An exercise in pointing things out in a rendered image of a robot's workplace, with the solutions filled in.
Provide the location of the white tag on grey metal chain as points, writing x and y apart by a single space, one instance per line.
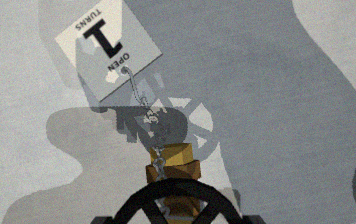
106 40

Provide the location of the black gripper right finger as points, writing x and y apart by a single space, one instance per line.
252 219

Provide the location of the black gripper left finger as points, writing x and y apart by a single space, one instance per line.
102 220

